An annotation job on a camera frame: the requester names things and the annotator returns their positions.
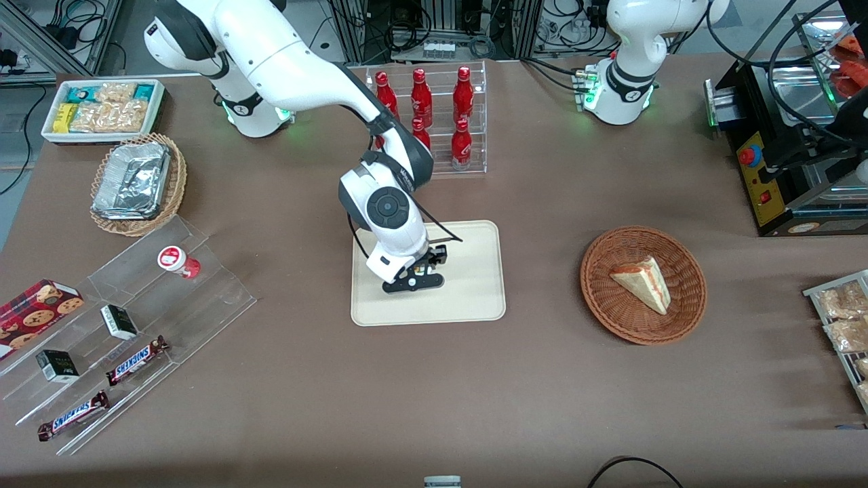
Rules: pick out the red gum bottle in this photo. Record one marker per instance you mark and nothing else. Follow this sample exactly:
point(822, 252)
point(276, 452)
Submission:
point(178, 260)

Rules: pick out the clear acrylic stepped shelf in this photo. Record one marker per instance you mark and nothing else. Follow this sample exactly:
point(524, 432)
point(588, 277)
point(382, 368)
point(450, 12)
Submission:
point(203, 298)

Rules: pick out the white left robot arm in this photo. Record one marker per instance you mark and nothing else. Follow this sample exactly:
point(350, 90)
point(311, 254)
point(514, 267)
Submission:
point(634, 41)

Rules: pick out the black machine with red button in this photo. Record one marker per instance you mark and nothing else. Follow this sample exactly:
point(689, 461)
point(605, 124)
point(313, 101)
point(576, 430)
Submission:
point(759, 183)

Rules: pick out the Snickers bar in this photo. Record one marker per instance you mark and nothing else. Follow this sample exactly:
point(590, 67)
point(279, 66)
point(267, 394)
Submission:
point(135, 360)
point(71, 415)

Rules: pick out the yellow snack packet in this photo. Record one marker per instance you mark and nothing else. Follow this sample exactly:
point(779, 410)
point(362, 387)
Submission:
point(64, 118)

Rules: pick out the small cracker bag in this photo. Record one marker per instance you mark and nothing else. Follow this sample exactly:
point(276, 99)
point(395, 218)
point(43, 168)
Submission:
point(116, 92)

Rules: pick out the brown wicker basket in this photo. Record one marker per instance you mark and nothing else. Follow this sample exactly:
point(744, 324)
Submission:
point(643, 325)

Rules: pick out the red cookie box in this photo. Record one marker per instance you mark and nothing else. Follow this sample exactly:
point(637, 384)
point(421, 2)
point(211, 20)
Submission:
point(34, 315)

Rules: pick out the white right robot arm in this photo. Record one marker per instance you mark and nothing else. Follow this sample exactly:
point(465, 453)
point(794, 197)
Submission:
point(285, 54)

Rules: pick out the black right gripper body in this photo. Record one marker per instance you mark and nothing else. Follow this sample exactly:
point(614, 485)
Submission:
point(434, 255)

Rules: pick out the red cola bottle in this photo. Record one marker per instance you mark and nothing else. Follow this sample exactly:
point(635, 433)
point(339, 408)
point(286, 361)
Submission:
point(420, 132)
point(461, 148)
point(421, 98)
point(463, 95)
point(386, 91)

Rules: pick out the small black box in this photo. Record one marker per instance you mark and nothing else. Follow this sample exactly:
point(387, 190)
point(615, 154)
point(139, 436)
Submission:
point(119, 322)
point(57, 366)

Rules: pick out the large cracker bag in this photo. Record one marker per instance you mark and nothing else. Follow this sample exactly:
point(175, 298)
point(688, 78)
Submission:
point(108, 116)

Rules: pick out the small grey box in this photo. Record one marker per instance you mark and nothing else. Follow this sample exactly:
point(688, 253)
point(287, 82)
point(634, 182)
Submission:
point(442, 482)

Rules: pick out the clear acrylic bottle rack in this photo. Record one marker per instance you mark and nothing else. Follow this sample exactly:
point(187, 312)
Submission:
point(468, 166)

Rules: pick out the grey power strip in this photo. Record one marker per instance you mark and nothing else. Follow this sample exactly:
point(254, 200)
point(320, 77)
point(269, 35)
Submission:
point(439, 49)

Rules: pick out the light wicker basket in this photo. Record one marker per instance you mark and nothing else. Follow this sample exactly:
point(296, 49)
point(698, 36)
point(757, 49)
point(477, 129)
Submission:
point(178, 183)

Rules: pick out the wrapped cake slice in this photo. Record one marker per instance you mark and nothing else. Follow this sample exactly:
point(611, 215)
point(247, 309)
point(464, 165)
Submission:
point(644, 283)

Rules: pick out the clear bag of snacks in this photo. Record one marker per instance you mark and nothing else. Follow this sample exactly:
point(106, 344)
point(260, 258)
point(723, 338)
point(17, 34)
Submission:
point(847, 335)
point(844, 301)

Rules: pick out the white rectangular snack bin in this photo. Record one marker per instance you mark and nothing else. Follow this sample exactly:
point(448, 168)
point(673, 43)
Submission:
point(47, 132)

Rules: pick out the beige plastic tray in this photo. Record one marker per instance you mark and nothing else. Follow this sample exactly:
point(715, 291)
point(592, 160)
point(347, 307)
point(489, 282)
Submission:
point(475, 285)

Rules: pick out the teal snack packet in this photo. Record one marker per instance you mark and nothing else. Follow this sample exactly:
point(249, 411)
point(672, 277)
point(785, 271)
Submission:
point(80, 93)
point(144, 92)

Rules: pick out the stack of foil trays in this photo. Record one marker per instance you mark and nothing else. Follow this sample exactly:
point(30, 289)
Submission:
point(132, 179)

